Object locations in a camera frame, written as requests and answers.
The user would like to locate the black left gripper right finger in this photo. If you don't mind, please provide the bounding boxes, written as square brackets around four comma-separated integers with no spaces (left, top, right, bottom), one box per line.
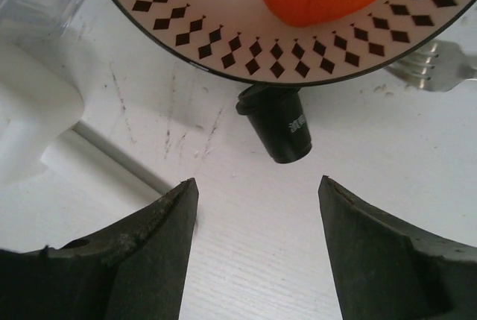
[318,176,476,319]

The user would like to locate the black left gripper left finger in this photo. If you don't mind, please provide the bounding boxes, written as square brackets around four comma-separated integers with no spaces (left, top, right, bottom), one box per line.
[1,179,198,319]

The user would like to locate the black coffee capsule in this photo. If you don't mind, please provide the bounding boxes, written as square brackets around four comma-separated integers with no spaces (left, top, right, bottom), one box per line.
[236,85,312,164]

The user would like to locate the metal fork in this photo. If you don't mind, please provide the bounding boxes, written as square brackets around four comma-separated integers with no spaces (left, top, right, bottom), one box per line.
[385,40,476,92]

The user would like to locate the bowl with fruit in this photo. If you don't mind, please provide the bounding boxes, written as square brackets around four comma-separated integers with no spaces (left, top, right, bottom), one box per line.
[113,0,476,86]

